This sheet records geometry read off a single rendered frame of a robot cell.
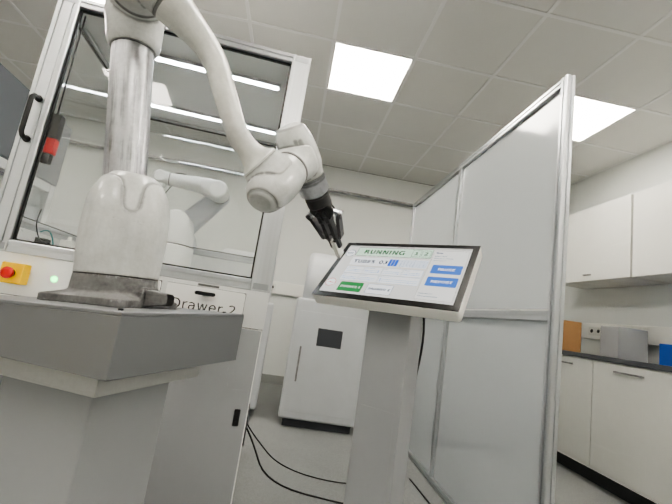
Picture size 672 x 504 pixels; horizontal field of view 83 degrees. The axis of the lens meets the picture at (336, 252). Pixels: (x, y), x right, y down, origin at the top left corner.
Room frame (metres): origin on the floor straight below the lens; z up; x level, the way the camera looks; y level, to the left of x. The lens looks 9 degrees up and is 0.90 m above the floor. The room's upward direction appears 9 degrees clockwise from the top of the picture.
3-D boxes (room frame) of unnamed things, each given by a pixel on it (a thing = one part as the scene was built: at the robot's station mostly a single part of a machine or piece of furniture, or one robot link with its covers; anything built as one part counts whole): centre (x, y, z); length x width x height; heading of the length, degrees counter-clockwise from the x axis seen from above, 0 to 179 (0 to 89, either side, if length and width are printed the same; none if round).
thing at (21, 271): (1.34, 1.10, 0.88); 0.07 x 0.05 x 0.07; 100
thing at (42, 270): (1.90, 0.82, 0.87); 1.02 x 0.95 x 0.14; 100
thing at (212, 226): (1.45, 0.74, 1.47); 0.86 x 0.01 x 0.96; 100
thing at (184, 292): (1.47, 0.47, 0.87); 0.29 x 0.02 x 0.11; 100
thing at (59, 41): (1.90, 0.82, 1.47); 1.02 x 0.95 x 1.04; 100
